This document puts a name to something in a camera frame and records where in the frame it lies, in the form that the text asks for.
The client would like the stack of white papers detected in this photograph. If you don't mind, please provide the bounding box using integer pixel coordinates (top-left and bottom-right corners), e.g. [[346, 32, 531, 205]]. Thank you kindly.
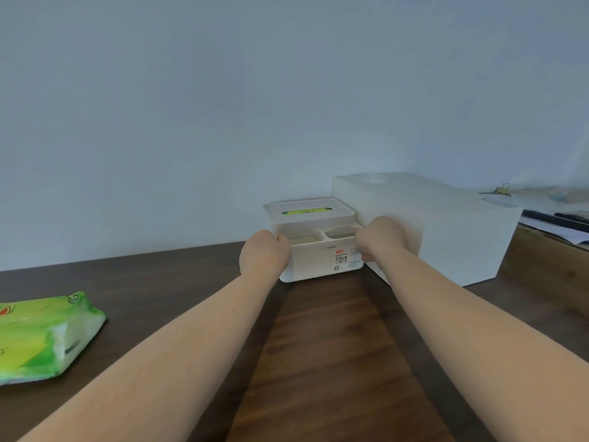
[[481, 188, 589, 246]]

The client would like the white tissue organizer box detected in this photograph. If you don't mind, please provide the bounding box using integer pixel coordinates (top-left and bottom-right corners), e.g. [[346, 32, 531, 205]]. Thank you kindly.
[[263, 197, 369, 284]]

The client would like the large white plastic box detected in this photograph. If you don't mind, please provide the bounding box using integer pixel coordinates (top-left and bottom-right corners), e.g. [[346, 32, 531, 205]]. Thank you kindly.
[[332, 172, 524, 288]]

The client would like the green tissue packet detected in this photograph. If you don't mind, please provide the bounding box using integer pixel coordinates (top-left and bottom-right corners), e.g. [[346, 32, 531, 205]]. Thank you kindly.
[[0, 291, 107, 386]]

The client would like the person's right forearm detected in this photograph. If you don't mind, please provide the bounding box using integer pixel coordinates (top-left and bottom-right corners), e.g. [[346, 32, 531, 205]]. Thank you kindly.
[[375, 246, 589, 442]]

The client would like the person's left forearm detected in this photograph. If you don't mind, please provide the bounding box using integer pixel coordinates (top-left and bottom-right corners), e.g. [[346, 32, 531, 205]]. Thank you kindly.
[[18, 273, 279, 442]]

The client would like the person's left hand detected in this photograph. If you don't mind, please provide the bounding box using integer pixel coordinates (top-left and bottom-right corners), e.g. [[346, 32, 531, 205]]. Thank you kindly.
[[239, 229, 292, 284]]

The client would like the person's right hand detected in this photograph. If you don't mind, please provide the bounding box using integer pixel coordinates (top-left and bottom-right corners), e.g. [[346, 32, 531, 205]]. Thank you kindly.
[[356, 216, 420, 263]]

